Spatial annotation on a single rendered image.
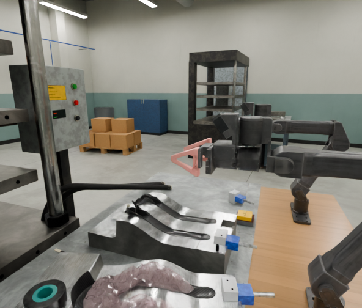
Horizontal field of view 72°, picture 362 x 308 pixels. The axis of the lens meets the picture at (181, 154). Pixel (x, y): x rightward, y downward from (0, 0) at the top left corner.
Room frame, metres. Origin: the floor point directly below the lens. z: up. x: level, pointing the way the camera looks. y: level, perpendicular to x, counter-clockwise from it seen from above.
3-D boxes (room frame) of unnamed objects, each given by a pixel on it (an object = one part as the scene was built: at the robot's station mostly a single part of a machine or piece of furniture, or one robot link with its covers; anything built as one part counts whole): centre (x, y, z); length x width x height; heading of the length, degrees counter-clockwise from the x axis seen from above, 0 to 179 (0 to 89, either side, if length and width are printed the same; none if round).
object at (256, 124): (0.55, -0.19, 1.24); 0.12 x 0.09 x 0.12; 71
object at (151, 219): (0.83, 0.05, 0.92); 0.35 x 0.16 x 0.09; 70
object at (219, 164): (0.59, -0.10, 1.20); 0.10 x 0.07 x 0.07; 161
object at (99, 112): (7.63, 2.33, 0.44); 0.59 x 0.59 x 0.88
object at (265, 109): (1.12, -0.39, 1.24); 0.12 x 0.09 x 0.12; 71
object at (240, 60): (5.52, -0.89, 1.03); 1.54 x 0.94 x 2.06; 155
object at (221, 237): (0.70, -0.17, 0.89); 0.13 x 0.05 x 0.05; 70
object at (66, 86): (1.29, 0.65, 0.73); 0.30 x 0.22 x 1.47; 160
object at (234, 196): (1.16, -0.31, 0.83); 0.13 x 0.05 x 0.05; 43
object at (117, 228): (0.85, 0.06, 0.87); 0.50 x 0.26 x 0.14; 70
